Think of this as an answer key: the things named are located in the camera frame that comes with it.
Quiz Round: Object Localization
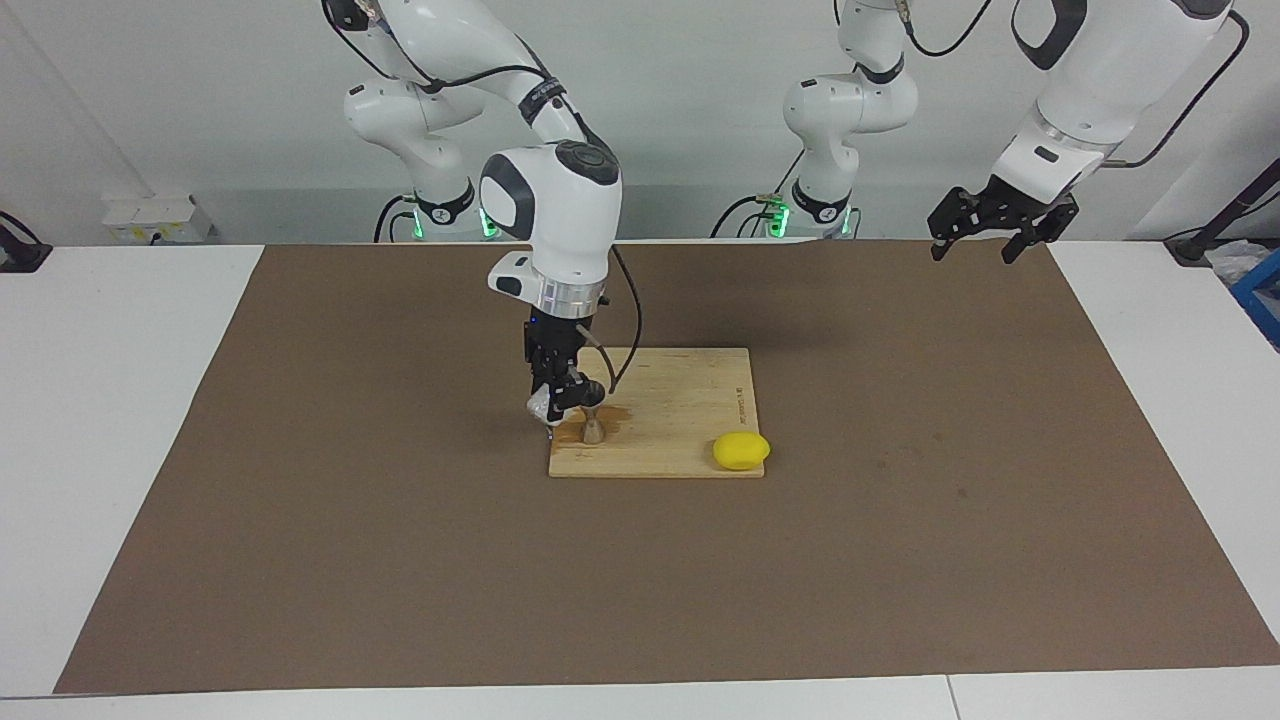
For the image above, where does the clear plastic bag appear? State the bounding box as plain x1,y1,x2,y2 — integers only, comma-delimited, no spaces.
1205,238,1273,289

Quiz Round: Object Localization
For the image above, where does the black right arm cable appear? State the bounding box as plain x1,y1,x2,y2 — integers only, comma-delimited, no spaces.
340,0,644,397

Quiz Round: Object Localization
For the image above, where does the black table clamp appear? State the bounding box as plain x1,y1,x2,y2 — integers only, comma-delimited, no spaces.
0,211,54,273

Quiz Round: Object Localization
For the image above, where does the wooden cutting board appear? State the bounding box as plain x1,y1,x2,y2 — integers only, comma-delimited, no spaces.
541,347,767,479

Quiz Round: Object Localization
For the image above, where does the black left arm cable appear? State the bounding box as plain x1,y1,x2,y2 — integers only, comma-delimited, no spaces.
895,0,1251,169

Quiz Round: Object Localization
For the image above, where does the brown paper table mat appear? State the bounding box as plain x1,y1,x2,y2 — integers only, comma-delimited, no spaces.
53,238,1280,695

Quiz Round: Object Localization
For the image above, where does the blue box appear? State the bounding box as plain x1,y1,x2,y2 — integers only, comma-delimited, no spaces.
1230,248,1280,351

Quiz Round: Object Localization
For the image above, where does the black tripod leg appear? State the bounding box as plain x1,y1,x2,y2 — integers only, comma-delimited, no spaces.
1165,158,1280,267

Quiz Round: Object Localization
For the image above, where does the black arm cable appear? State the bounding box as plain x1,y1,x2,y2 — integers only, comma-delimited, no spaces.
895,0,1251,169
340,0,644,397

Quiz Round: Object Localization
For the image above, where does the black base cable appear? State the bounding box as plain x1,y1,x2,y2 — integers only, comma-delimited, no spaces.
710,140,806,239
375,195,417,243

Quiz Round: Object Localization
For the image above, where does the yellow lemon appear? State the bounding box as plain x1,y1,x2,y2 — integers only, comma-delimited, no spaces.
712,431,772,471

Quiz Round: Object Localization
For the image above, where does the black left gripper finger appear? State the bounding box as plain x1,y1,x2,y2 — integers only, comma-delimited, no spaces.
1001,205,1078,267
927,187,977,263

